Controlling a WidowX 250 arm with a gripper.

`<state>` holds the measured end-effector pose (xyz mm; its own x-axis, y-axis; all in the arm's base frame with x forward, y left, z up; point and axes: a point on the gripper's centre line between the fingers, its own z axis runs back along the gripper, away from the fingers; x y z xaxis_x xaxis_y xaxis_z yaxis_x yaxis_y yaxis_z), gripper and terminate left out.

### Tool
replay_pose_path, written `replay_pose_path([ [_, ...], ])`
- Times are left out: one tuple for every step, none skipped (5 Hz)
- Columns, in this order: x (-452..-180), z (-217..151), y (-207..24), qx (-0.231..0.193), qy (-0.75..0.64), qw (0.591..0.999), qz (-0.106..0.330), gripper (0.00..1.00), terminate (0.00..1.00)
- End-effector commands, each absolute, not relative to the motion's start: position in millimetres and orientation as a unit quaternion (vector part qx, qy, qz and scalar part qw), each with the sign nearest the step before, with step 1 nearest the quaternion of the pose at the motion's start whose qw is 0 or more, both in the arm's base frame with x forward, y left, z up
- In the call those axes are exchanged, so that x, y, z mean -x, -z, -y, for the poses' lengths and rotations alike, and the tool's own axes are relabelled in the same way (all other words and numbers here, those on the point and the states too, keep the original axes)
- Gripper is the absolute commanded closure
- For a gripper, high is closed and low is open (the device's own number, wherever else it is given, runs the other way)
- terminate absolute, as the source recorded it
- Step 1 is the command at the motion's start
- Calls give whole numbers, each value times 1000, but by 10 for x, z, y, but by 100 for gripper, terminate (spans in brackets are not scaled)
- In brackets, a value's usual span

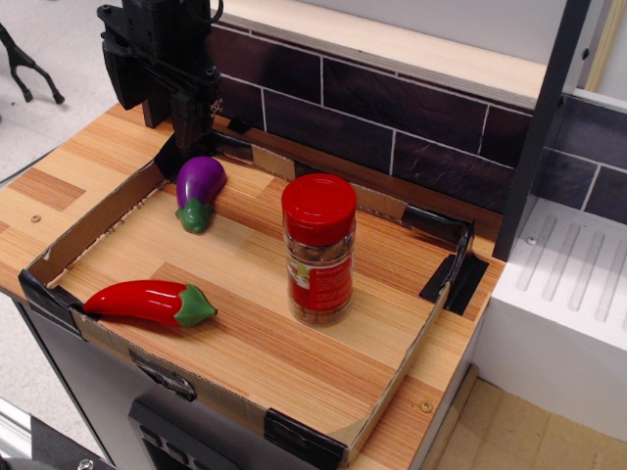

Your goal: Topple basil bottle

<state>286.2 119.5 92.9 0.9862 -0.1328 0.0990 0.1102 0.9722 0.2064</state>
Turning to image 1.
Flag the dark right shelf post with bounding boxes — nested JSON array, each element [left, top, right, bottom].
[[493, 1, 592, 260]]

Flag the light wooden shelf board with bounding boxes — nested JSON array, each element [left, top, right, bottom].
[[221, 1, 547, 110]]

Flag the red-capped basil spice bottle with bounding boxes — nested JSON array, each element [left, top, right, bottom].
[[281, 173, 357, 326]]

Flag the black metal stand legs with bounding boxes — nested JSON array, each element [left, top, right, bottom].
[[0, 22, 66, 106]]

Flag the aluminium frame with bolt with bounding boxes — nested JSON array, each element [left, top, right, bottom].
[[1, 399, 115, 470]]

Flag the white ribbed drainboard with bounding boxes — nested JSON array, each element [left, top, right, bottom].
[[489, 197, 627, 352]]

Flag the cardboard fence with black tape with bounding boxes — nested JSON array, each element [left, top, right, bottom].
[[21, 124, 502, 469]]

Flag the dark shelf side post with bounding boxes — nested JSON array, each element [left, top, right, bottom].
[[142, 79, 172, 128]]

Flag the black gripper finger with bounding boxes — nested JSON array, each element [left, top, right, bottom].
[[170, 89, 219, 149], [103, 40, 150, 110]]

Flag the black oven control panel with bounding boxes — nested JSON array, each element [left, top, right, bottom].
[[127, 399, 241, 470]]

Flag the red toy chili pepper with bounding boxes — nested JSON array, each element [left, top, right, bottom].
[[82, 280, 217, 328]]

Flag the purple toy eggplant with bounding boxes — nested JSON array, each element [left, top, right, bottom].
[[175, 156, 227, 234]]

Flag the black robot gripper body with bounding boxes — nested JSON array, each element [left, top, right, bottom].
[[97, 1, 221, 93]]

